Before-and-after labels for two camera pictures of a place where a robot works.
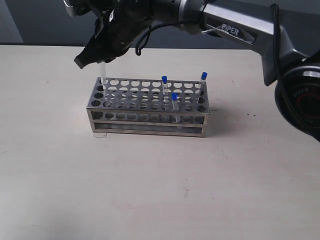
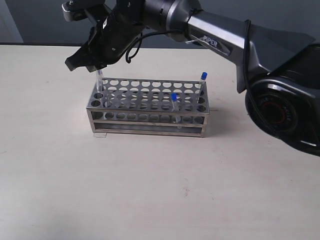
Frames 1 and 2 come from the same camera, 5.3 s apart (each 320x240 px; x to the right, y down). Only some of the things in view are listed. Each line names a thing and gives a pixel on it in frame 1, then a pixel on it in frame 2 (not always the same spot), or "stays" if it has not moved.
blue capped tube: [165, 88] -> [99, 81]
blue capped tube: [176, 109] stays
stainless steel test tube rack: [148, 107] stays
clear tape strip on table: [100, 134] stays
